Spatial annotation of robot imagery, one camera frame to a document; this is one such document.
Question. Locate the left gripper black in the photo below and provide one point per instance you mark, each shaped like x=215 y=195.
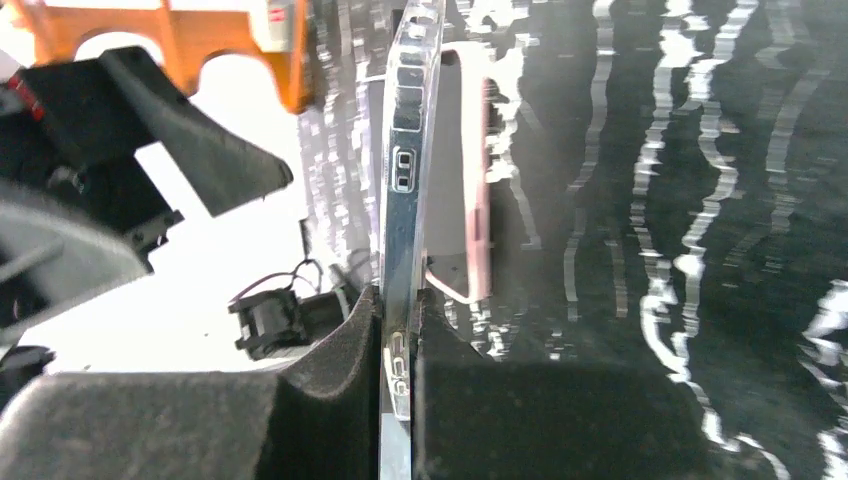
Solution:
x=79 y=216

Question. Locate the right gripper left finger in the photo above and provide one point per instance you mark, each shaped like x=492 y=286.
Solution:
x=318 y=418

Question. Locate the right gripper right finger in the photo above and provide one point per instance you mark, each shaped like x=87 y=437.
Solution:
x=476 y=418

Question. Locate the pink phone case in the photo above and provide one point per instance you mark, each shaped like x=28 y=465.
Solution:
x=457 y=223

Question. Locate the clear magsafe phone case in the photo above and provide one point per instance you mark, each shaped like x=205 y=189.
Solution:
x=409 y=109

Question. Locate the orange wooden shelf rack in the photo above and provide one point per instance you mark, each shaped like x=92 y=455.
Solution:
x=188 y=39

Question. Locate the white cardboard box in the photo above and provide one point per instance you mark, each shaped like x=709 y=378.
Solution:
x=272 y=24

